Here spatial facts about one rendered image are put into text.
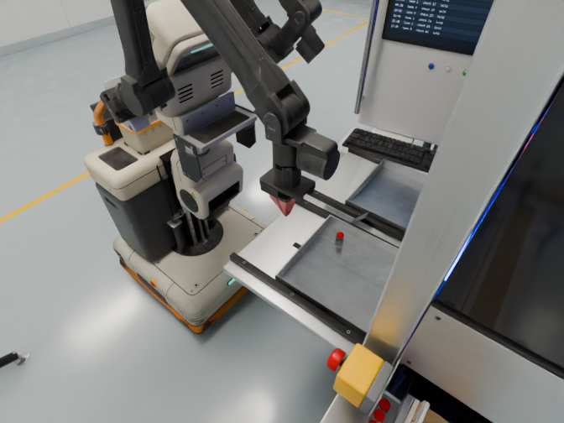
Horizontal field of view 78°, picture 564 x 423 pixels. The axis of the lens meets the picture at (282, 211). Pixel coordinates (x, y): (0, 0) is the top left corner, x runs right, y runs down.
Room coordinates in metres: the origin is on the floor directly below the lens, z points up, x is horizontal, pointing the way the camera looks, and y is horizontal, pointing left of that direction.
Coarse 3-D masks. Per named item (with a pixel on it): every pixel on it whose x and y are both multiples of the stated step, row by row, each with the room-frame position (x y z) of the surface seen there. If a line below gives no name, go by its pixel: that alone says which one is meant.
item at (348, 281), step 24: (312, 240) 0.62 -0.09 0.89; (360, 240) 0.63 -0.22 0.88; (288, 264) 0.53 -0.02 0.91; (312, 264) 0.54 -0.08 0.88; (336, 264) 0.54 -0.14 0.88; (360, 264) 0.54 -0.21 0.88; (384, 264) 0.54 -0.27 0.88; (312, 288) 0.47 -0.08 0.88; (336, 288) 0.47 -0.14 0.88; (360, 288) 0.47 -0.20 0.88; (336, 312) 0.39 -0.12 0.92; (360, 312) 0.41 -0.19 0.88
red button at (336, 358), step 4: (336, 348) 0.27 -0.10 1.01; (340, 348) 0.27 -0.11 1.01; (332, 352) 0.26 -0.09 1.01; (336, 352) 0.26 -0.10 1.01; (340, 352) 0.26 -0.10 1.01; (344, 352) 0.26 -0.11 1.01; (332, 356) 0.25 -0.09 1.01; (336, 356) 0.25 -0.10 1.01; (340, 356) 0.25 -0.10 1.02; (344, 356) 0.26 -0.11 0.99; (328, 360) 0.25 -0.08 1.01; (332, 360) 0.24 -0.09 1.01; (336, 360) 0.24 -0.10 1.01; (340, 360) 0.24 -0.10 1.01; (328, 364) 0.24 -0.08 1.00; (332, 364) 0.24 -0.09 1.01; (336, 364) 0.24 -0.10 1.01; (340, 364) 0.24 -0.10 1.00; (332, 368) 0.23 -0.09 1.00; (336, 368) 0.23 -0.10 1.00
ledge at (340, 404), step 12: (336, 396) 0.23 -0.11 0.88; (384, 396) 0.23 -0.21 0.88; (336, 408) 0.20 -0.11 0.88; (348, 408) 0.20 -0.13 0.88; (396, 408) 0.20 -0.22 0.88; (324, 420) 0.18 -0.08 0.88; (336, 420) 0.18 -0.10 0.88; (348, 420) 0.18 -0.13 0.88; (360, 420) 0.18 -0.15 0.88; (384, 420) 0.18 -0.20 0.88
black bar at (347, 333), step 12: (240, 264) 0.54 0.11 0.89; (252, 264) 0.53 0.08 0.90; (264, 276) 0.50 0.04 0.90; (276, 288) 0.46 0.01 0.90; (288, 288) 0.46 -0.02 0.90; (300, 300) 0.43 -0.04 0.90; (312, 312) 0.40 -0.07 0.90; (324, 312) 0.40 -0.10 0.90; (336, 324) 0.37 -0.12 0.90; (348, 336) 0.34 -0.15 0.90; (360, 336) 0.34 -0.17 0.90
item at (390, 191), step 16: (384, 160) 0.96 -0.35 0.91; (368, 176) 0.87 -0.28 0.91; (384, 176) 0.91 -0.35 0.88; (400, 176) 0.91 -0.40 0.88; (416, 176) 0.89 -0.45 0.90; (352, 192) 0.79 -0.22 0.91; (368, 192) 0.83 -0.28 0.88; (384, 192) 0.83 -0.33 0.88; (400, 192) 0.83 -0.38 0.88; (416, 192) 0.83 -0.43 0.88; (368, 208) 0.76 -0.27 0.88; (384, 208) 0.76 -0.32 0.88; (400, 208) 0.76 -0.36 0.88; (400, 224) 0.69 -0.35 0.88
